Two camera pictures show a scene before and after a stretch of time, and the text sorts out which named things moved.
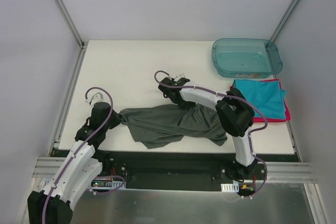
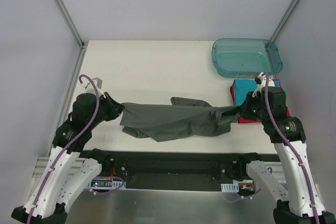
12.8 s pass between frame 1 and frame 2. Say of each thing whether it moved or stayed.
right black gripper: moved
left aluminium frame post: stayed
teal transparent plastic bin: stayed
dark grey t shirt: moved
